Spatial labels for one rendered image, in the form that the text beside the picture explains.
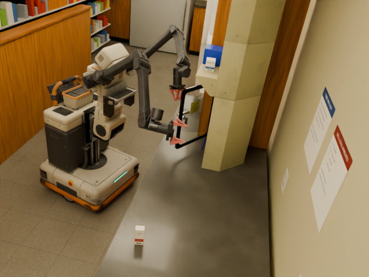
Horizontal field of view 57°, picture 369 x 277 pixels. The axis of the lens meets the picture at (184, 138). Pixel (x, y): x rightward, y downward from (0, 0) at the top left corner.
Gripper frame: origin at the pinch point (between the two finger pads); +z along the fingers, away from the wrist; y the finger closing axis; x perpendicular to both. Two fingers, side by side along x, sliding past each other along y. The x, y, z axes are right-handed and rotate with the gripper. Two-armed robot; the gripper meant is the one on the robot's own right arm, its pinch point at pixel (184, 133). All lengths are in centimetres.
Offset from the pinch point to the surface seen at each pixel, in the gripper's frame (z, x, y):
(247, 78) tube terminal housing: 25.3, 11.0, 34.6
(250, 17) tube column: 19, 5, 64
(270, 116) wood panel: 47, 47, 4
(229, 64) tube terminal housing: 14.7, 6.2, 40.7
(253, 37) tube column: 23, 8, 56
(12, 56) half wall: -186, 111, -22
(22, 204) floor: -130, 38, -122
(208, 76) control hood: 5.8, 8.2, 31.7
